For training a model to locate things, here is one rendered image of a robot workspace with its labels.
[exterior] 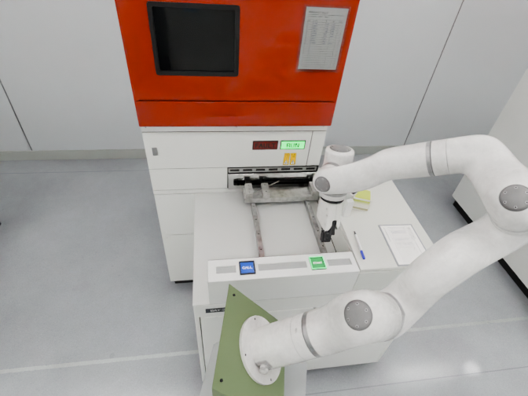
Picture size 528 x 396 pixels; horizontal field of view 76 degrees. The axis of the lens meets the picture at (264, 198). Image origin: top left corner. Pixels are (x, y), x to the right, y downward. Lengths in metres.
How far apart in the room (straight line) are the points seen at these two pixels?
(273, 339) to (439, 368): 1.55
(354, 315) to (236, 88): 0.94
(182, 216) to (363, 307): 1.24
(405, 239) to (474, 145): 0.66
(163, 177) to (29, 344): 1.26
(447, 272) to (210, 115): 1.01
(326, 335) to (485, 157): 0.55
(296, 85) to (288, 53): 0.13
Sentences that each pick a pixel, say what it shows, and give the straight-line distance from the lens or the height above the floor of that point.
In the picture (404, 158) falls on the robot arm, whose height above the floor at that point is 1.48.
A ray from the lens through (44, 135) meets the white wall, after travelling 3.57.
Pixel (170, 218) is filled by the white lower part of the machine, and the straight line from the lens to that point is 1.86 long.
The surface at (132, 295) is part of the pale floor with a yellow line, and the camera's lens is 2.40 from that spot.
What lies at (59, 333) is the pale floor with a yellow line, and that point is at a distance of 2.40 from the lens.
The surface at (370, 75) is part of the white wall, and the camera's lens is 3.32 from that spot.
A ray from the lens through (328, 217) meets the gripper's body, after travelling 1.07.
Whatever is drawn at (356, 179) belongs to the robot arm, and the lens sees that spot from 0.93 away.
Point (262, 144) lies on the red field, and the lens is 1.57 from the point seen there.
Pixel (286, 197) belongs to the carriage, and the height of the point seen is 0.88.
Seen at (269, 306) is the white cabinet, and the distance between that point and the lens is 1.38.
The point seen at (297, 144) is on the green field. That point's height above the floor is 1.10.
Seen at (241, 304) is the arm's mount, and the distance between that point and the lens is 1.07.
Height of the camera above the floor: 1.96
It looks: 42 degrees down
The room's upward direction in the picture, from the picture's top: 6 degrees clockwise
